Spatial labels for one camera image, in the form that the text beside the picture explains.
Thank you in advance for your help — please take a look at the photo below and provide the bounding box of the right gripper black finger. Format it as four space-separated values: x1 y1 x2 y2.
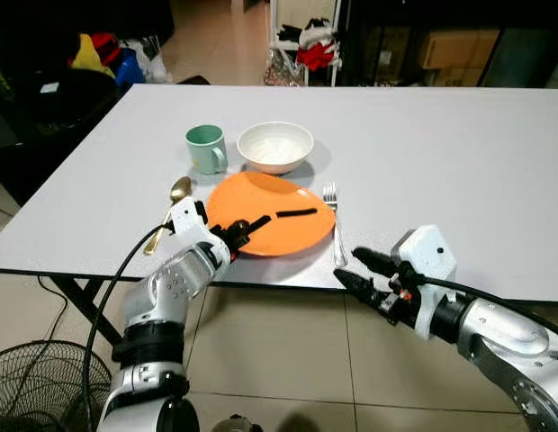
353 249 397 277
335 270 384 311

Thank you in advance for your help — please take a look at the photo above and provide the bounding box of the orange plate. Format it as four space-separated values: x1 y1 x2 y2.
206 171 338 258

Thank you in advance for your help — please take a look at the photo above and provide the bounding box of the silver metal fork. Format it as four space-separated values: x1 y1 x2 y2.
322 183 349 267

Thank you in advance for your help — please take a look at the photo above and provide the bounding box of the gold metal spoon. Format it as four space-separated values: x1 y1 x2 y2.
142 176 194 256

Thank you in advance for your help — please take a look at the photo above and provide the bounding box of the white ribbed bowl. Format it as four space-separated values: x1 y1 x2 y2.
237 121 315 176

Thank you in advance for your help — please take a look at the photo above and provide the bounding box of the mint green mug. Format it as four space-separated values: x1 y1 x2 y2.
185 124 229 176

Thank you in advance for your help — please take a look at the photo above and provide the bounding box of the red garment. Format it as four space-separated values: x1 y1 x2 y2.
295 40 338 71

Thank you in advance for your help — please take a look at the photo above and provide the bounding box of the white plastic bag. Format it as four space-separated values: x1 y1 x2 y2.
135 36 172 84

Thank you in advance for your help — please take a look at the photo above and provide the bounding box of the blue bag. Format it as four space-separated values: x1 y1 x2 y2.
115 47 147 86

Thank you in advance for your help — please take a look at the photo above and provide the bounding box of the black chair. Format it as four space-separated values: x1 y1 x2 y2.
0 67 122 201

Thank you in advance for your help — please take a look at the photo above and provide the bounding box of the white clothes rack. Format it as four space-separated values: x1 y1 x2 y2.
268 0 343 87

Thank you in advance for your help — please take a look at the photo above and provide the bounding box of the red cloth item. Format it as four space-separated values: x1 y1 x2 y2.
90 32 123 55

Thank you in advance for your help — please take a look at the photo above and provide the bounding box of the yellow cloth item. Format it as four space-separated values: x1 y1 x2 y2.
70 34 104 73

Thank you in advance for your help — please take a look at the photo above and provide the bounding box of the brown cardboard box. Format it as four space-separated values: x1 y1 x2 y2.
421 30 500 70

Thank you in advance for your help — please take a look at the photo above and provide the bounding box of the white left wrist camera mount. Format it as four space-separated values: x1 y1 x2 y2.
168 199 217 257

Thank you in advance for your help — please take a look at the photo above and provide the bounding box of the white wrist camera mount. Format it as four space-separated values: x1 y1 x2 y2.
168 199 217 257
391 225 459 341

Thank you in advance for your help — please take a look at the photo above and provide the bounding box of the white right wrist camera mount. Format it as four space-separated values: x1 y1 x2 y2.
391 225 459 341

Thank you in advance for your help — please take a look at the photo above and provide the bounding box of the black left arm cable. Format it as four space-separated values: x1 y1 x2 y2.
79 223 176 432

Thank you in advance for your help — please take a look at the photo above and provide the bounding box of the black table frame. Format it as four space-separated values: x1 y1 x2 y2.
49 274 104 320

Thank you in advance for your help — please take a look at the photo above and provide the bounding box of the black wire fan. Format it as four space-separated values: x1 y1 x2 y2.
0 340 113 432

